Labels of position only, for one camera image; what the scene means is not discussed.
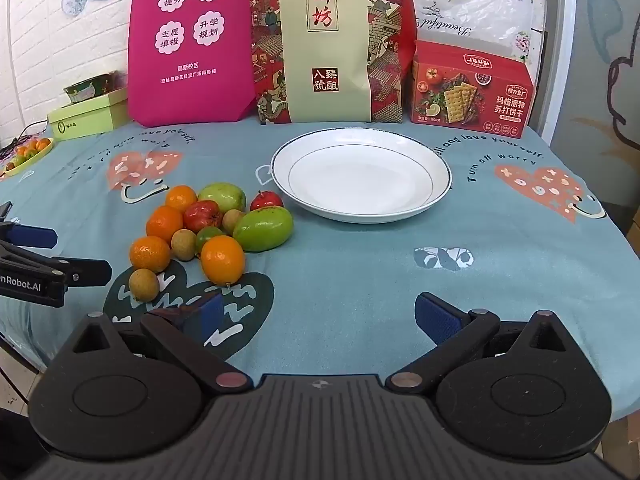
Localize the black cable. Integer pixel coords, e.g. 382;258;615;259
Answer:
0;120;51;155

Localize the brown longan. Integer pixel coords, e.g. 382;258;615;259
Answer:
171;229;197;262
222;208;247;236
128;268;160;303

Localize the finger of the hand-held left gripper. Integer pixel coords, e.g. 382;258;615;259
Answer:
0;202;59;250
0;240;113;289

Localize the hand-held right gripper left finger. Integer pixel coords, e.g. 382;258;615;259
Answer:
70;292;253;396

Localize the white ceramic plate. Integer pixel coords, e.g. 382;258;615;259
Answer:
270;128;452;224

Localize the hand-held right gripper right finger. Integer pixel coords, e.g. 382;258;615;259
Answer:
385;291;581;392

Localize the green patterned bowl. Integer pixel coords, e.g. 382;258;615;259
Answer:
62;72;116;106

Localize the orange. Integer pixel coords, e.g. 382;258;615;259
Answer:
200;235;246;286
145;205;185;243
165;185;199;212
129;235;172;273

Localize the red patterned paper bag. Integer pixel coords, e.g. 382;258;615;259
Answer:
247;0;418;126

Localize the pink tote bag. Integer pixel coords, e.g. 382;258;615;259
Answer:
126;0;258;129

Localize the red cracker box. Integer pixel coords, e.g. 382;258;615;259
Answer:
411;39;536;141

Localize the white floral bag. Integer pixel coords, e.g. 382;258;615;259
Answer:
402;0;548;67

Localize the light green box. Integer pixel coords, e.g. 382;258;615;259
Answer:
47;87;130;142

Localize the yellow tray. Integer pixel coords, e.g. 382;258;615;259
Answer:
0;136;56;178

